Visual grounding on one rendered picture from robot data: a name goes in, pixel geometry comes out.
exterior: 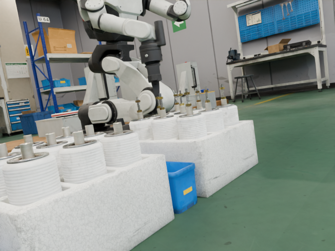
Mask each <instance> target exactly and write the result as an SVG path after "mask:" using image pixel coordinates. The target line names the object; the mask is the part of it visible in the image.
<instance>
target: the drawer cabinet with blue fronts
mask: <svg viewBox="0 0 335 251"><path fill-rule="evenodd" d="M4 104H5V108H6V113H7V118H8V123H9V127H10V132H11V133H10V135H17V134H22V133H23V130H22V126H21V122H20V118H19V116H18V115H22V112H23V111H29V110H31V106H30V101H29V98H26V99H17V100H8V101H4ZM2 126H5V122H4V117H3V112H2V108H1V106H0V127H2ZM0 133H2V135H3V136H8V135H9V134H7V131H6V128H3V129H0Z"/></svg>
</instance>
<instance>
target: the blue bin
mask: <svg viewBox="0 0 335 251"><path fill-rule="evenodd" d="M166 166H167V174H168V181H169V187H170V193H171V200H172V206H173V212H174V213H175V214H181V213H183V212H184V211H186V210H187V209H189V208H190V207H192V206H193V205H195V204H196V203H197V193H196V183H195V172H194V169H195V163H193V162H174V161H166Z"/></svg>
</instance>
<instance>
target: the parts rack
mask: <svg viewBox="0 0 335 251"><path fill-rule="evenodd" d="M38 16H40V13H36V17H38ZM37 20H38V19H37ZM37 22H38V21H37ZM23 26H24V31H25V36H26V40H27V45H28V50H29V55H30V60H31V65H32V70H33V75H34V80H35V85H36V90H37V95H38V100H39V105H40V110H41V112H44V111H46V108H47V105H48V102H49V99H50V95H52V98H53V104H54V109H55V113H53V114H58V113H59V110H58V105H57V100H56V95H55V94H62V93H71V92H81V91H86V89H87V85H82V86H71V87H59V88H54V84H53V79H52V75H51V69H50V63H88V60H89V58H90V57H91V56H92V54H62V53H47V49H46V44H45V38H44V33H43V28H42V23H41V22H38V28H36V29H34V30H32V31H30V32H28V28H27V23H26V21H23ZM37 29H39V35H38V39H37V43H36V48H35V52H34V55H33V52H32V47H31V43H30V38H29V34H30V33H31V32H33V31H35V30H37ZM39 37H41V42H42V47H43V53H44V55H42V56H40V57H38V58H35V59H34V57H35V53H36V49H37V45H38V41H39ZM37 63H46V68H47V73H48V78H49V79H48V78H47V77H46V76H45V75H44V73H43V72H42V71H41V70H40V69H39V68H38V67H37V65H36V64H37ZM36 67H37V69H38V70H39V71H40V72H41V73H42V74H43V75H44V77H45V78H46V79H47V80H48V81H49V84H50V85H48V86H50V89H48V90H44V91H40V89H41V88H45V87H48V86H44V87H39V82H38V77H37V72H36ZM115 86H118V88H117V90H116V92H117V91H118V89H119V87H120V82H116V83H115ZM43 95H49V97H48V101H47V104H46V107H45V109H44V108H43V103H42V97H41V96H43Z"/></svg>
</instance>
